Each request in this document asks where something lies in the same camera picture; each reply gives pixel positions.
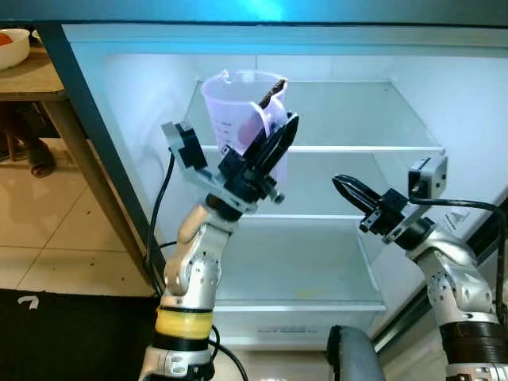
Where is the steel fridge freezer door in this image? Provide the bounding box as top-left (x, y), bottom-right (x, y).
top-left (0, 0), bottom-right (508, 27)

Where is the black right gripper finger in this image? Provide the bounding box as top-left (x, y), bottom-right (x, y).
top-left (331, 174), bottom-right (383, 206)
top-left (337, 187), bottom-right (375, 221)

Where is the black floor mat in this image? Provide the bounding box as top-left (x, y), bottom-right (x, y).
top-left (0, 287), bottom-right (164, 381)

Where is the brown sausage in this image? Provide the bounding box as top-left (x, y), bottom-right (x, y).
top-left (258, 76), bottom-right (288, 110)

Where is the glass fridge shelf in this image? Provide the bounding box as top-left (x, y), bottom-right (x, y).
top-left (213, 216), bottom-right (388, 313)
top-left (202, 151), bottom-right (374, 221)
top-left (185, 79), bottom-right (445, 154)

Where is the pink plastic measuring cup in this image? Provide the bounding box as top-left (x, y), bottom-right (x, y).
top-left (200, 69), bottom-right (290, 193)

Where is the wooden dining table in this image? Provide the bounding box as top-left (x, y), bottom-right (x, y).
top-left (0, 44), bottom-right (153, 291)

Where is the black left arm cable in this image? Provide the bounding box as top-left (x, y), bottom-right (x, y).
top-left (144, 151), bottom-right (248, 381)

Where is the person's sandalled foot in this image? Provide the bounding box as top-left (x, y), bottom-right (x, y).
top-left (6, 103), bottom-right (58, 180)

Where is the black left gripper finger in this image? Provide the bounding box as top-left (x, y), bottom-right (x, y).
top-left (264, 111), bottom-right (302, 185)
top-left (241, 119), bottom-right (280, 179)

